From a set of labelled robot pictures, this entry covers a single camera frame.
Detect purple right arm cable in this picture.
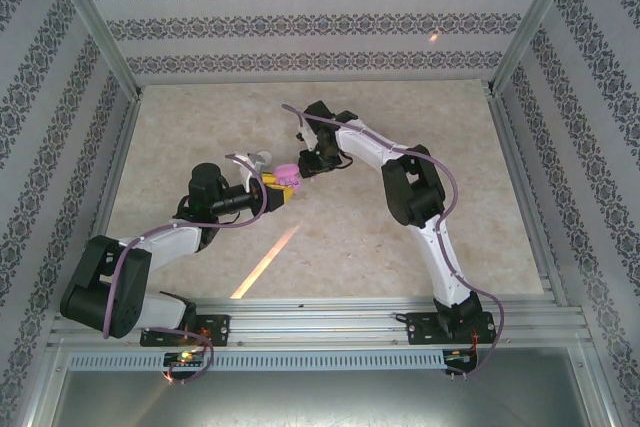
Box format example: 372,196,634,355
282,103,506,378

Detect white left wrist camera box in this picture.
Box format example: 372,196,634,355
234,149,275,183

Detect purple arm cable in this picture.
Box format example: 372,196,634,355
102,152,266,386
282,103,506,378

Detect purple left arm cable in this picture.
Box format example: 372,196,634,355
102,152,266,386

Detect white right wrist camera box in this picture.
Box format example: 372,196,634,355
293,115,314,144

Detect aluminium side frame rail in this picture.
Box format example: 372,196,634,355
487,89,571,308
64,96,144,298

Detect pink earbud charging case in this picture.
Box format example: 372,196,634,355
274,162,302,192

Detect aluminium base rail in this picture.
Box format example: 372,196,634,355
49,296,586,348

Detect grey slotted cable duct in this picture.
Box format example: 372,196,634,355
67,349,447,374

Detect aluminium frame post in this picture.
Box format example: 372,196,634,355
38,0,144,101
489,0,589,96

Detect grey metal sheet panel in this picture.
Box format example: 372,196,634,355
49,346,609,427

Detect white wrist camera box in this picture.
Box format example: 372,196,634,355
293,115,314,144
234,149,275,183

